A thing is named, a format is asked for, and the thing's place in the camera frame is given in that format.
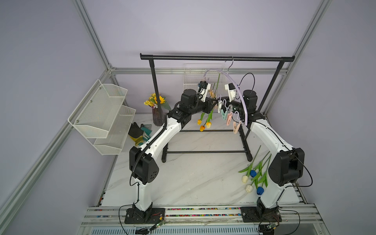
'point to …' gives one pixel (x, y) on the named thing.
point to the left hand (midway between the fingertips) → (215, 101)
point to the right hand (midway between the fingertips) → (214, 101)
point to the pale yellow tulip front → (209, 124)
